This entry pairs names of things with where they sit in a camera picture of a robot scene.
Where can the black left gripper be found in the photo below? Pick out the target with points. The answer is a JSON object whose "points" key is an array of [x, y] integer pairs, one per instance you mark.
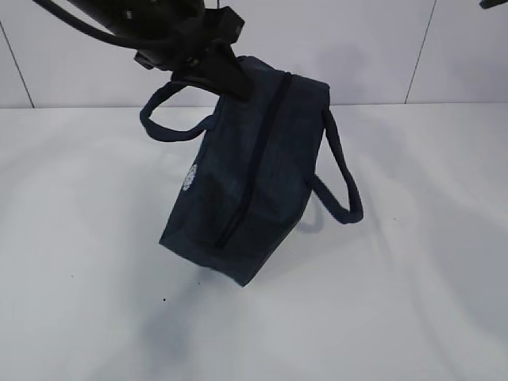
{"points": [[201, 54]]}

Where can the navy blue lunch bag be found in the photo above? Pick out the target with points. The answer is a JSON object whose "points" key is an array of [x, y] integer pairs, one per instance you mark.
{"points": [[257, 166]]}

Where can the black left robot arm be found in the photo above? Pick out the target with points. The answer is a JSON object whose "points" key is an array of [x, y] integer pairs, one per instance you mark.
{"points": [[132, 24]]}

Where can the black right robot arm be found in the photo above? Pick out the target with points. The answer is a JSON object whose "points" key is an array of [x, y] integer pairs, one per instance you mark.
{"points": [[488, 4]]}

